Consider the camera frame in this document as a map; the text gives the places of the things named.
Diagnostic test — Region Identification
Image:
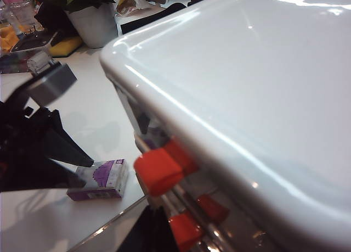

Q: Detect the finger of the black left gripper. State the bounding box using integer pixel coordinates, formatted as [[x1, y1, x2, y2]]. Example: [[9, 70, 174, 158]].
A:
[[43, 129, 94, 168], [0, 158, 87, 193]]

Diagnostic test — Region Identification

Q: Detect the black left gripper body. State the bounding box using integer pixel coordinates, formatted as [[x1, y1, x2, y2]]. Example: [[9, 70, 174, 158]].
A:
[[0, 63, 64, 166]]

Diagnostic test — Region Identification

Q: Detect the purple white napkin pack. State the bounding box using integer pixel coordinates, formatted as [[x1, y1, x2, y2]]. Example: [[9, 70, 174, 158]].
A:
[[67, 158, 129, 202]]

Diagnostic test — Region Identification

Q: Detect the white drawer cabinet frame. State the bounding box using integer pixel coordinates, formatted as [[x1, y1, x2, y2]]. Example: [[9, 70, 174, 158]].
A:
[[99, 0, 351, 252]]

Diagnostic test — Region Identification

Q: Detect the yellow cloth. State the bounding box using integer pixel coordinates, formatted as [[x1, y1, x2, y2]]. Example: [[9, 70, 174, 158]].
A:
[[0, 26, 20, 54]]

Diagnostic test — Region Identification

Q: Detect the yellow sponge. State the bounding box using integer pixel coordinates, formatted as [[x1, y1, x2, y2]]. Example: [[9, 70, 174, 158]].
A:
[[50, 36, 84, 58]]

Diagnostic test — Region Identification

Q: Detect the clear drinking glass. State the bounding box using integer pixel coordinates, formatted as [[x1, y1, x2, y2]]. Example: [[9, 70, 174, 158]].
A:
[[7, 0, 38, 35]]

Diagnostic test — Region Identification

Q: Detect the green plant white pot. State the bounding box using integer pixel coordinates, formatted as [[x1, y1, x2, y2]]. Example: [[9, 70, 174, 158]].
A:
[[32, 0, 119, 49]]

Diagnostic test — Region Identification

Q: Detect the crumpled snack bag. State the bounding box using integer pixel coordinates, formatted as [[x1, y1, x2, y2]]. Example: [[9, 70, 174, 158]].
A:
[[115, 0, 145, 18]]

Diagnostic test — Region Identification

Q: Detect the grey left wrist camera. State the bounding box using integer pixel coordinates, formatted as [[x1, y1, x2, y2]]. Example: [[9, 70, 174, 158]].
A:
[[26, 63, 78, 105]]

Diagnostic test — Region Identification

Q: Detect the smoky drawer red handle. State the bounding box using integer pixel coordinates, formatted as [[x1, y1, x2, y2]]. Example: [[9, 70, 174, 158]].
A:
[[116, 81, 201, 199], [153, 191, 264, 252]]

